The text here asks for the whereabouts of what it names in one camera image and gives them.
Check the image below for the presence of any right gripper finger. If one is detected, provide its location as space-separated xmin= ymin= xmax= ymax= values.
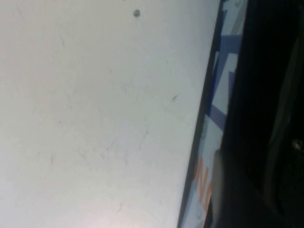
xmin=208 ymin=149 xmax=226 ymax=228

